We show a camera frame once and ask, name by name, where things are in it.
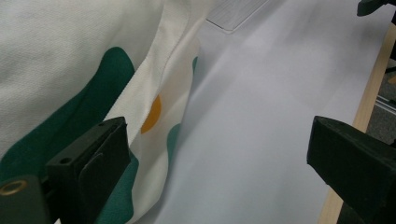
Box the clear plastic tray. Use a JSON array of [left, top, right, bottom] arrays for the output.
[[205, 0, 270, 34]]

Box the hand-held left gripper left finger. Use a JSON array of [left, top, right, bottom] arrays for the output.
[[46, 116, 132, 224]]

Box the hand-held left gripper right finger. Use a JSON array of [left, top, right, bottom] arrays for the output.
[[306, 115, 396, 224]]

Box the aluminium floor rail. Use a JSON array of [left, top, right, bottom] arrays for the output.
[[375, 95, 396, 115]]

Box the white tote bag green print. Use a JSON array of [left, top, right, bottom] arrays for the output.
[[0, 0, 216, 224]]

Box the black metal stand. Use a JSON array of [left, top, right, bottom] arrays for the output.
[[357, 0, 396, 17]]

